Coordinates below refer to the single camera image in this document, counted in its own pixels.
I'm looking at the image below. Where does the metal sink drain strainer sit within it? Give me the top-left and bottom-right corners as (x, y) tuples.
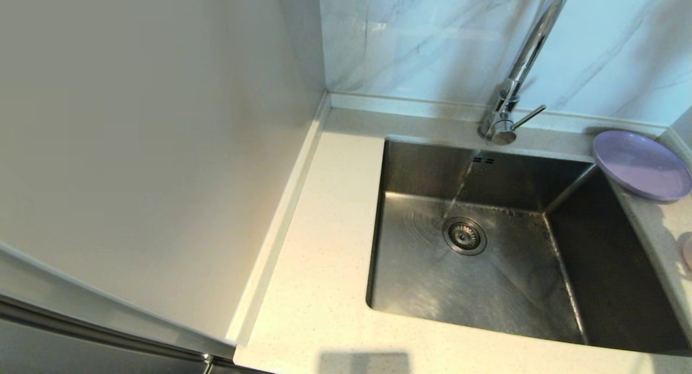
(442, 217), (487, 256)

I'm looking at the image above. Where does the purple round plate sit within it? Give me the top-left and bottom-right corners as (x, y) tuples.
(592, 130), (692, 203)

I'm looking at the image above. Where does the chrome kitchen faucet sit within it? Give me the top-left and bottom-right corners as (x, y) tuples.
(478, 0), (572, 146)

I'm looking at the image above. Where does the stainless steel sink basin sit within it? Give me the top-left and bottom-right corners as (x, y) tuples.
(365, 138), (690, 356)

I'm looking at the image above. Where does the stainless steel appliance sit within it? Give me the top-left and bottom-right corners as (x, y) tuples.
(0, 243), (271, 374)

